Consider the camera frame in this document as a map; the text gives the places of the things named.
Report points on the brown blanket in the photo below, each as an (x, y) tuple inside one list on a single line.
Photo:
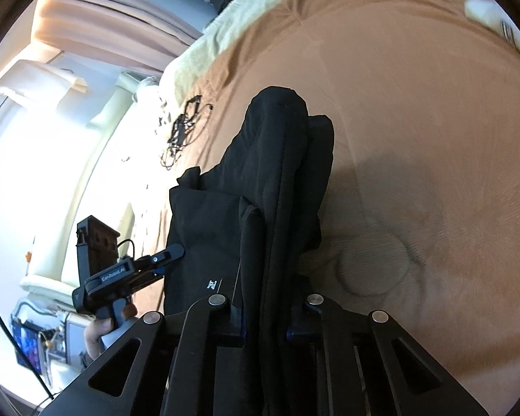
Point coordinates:
[(416, 138)]

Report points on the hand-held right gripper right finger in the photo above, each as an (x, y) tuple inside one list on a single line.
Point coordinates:
[(305, 327)]

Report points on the black shirt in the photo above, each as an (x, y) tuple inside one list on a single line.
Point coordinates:
[(277, 182)]

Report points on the white object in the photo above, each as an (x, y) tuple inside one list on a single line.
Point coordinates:
[(485, 11)]

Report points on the black plastic frames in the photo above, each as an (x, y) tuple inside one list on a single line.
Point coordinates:
[(181, 128)]

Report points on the pink curtain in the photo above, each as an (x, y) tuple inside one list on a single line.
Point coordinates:
[(112, 17)]

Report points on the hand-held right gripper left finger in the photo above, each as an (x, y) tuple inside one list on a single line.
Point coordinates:
[(225, 325)]

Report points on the blue patterned box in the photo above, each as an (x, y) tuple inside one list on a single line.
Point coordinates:
[(28, 342)]

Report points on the person's left hand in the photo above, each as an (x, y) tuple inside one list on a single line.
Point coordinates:
[(97, 338)]

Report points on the cream blanket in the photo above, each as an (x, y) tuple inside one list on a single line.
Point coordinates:
[(208, 47)]

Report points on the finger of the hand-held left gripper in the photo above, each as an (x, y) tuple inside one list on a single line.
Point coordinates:
[(167, 255), (149, 278)]

